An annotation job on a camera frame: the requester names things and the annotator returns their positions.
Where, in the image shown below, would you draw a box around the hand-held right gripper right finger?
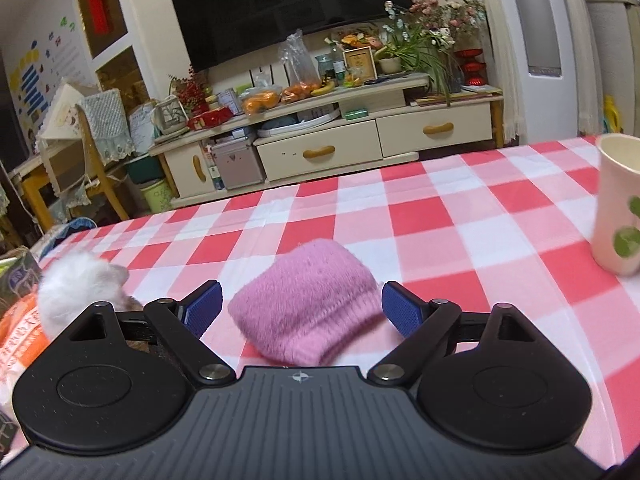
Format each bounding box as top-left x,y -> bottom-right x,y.
367,281 -> 546,388

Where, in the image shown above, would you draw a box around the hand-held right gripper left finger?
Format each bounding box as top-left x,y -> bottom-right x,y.
65,280 -> 236,388

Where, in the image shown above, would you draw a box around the pink knit hat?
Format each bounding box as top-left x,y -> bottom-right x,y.
227,239 -> 396,367

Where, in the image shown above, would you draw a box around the red checkered tablecloth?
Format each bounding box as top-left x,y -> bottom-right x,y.
0,135 -> 640,480

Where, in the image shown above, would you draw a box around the green plastic bin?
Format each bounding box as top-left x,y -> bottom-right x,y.
140,177 -> 173,213

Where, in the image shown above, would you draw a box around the white fluffy plush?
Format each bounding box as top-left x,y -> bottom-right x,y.
37,251 -> 132,341

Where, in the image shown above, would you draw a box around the grey storage box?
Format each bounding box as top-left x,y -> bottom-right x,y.
210,137 -> 266,191

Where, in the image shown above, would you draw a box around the yellow wooden chair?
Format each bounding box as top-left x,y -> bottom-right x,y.
75,105 -> 136,221

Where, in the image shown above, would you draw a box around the cream television cabinet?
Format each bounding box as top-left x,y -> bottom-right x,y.
149,72 -> 503,201

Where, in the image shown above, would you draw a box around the orange packet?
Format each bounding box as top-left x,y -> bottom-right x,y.
0,292 -> 51,381

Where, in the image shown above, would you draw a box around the red gift box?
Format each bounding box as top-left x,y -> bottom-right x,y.
187,109 -> 233,131

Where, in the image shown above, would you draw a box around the green packet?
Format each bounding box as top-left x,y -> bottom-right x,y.
0,247 -> 43,311

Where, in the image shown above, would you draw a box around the glass plant jar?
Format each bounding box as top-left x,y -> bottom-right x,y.
152,95 -> 191,136

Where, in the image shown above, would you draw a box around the white lace chair cover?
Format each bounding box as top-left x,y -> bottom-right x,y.
80,89 -> 136,163

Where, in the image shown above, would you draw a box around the bag of oranges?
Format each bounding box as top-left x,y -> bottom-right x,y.
281,81 -> 321,103
242,89 -> 282,118

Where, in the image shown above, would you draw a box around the red berry branches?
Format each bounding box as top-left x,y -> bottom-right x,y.
170,65 -> 211,113

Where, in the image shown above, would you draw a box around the white paper cup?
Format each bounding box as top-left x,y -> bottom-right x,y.
590,134 -> 640,276

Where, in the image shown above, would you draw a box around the red candle stand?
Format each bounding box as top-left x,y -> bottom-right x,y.
454,49 -> 487,88

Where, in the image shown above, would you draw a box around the green potted plant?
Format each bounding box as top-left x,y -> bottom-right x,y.
375,35 -> 451,106

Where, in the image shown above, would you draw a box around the clear plastic bag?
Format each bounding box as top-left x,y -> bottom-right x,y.
278,30 -> 321,91

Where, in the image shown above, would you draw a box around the white curtain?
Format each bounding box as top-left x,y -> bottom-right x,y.
470,0 -> 523,148

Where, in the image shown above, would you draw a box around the yellow detergent bottle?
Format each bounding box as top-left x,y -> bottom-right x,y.
602,96 -> 623,133

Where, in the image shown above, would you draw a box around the pink flower bouquet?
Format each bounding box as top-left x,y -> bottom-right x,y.
385,0 -> 488,93

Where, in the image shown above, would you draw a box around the black flat television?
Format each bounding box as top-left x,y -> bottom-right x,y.
164,0 -> 413,73

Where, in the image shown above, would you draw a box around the white standing air conditioner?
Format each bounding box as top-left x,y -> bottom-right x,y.
475,0 -> 601,148

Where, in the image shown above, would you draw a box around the white laundry cabinet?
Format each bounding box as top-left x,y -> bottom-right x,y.
585,0 -> 640,136

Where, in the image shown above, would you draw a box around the wooden picture frame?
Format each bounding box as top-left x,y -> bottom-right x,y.
342,46 -> 377,83

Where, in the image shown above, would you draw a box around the colourful wall sticker chart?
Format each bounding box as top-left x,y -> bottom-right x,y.
7,15 -> 96,146

